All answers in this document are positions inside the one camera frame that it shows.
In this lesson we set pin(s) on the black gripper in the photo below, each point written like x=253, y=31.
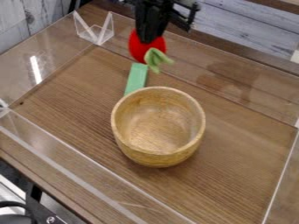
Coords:
x=153, y=14

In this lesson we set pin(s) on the red plush fruit green stem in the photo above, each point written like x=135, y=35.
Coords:
x=149, y=54

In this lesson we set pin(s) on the green rectangular block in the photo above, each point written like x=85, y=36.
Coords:
x=136, y=78

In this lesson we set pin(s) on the wooden bowl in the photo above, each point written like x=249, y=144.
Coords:
x=157, y=123

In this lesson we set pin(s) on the clear acrylic tray walls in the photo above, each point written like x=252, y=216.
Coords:
x=60, y=84

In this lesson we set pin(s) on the black metal table bracket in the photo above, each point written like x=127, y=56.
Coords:
x=48, y=211

